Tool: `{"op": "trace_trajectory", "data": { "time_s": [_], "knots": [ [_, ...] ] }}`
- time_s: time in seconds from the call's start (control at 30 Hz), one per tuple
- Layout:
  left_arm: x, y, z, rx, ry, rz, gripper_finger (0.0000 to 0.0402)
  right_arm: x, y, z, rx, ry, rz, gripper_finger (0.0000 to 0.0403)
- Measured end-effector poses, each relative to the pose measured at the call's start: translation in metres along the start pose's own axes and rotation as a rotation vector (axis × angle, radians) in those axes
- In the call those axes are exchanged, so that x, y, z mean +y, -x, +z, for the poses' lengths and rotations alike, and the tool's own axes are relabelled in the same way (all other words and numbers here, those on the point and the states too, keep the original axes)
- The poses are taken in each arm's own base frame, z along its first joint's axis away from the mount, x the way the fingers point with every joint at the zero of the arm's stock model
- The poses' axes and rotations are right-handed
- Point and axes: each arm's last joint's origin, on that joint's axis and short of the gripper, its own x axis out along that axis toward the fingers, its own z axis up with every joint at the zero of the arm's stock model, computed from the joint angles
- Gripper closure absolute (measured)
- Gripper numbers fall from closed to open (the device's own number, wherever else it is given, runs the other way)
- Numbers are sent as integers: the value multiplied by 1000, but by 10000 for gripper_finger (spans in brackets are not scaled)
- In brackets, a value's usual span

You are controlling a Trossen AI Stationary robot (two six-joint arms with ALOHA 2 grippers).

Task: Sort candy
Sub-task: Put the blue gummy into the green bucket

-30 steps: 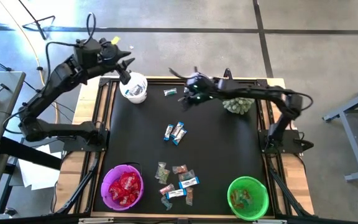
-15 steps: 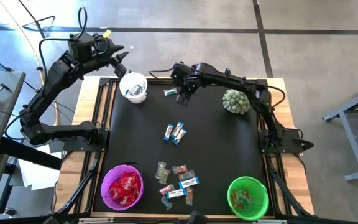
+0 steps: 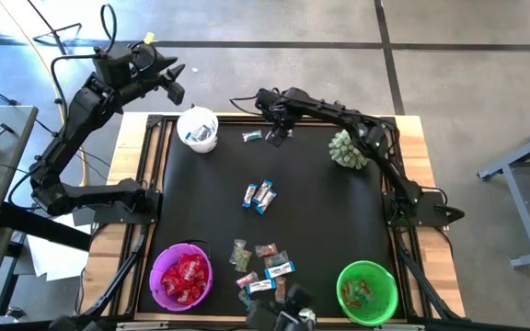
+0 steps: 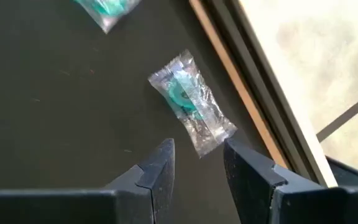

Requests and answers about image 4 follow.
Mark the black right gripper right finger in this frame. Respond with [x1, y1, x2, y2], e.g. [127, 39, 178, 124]
[223, 138, 358, 224]

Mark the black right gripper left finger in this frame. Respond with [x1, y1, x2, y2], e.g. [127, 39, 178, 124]
[0, 138, 176, 224]

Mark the teal candy in clear wrapper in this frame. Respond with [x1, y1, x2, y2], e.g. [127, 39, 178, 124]
[73, 0, 142, 34]
[147, 49, 238, 159]

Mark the black textured table mat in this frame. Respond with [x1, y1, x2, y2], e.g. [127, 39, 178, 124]
[0, 0, 288, 224]

